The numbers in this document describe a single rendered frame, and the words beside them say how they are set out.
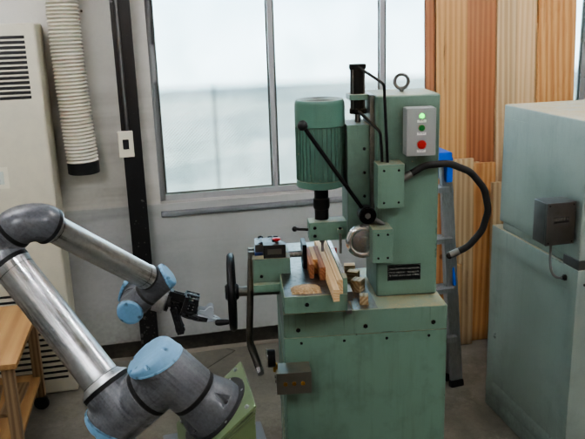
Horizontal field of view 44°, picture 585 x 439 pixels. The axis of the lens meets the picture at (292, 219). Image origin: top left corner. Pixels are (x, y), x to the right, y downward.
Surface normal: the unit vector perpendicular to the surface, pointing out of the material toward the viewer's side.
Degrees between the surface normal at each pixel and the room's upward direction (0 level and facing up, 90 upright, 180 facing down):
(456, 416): 0
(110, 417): 76
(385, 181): 90
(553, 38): 87
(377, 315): 90
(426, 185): 90
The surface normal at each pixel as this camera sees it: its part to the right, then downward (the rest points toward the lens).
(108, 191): 0.22, 0.25
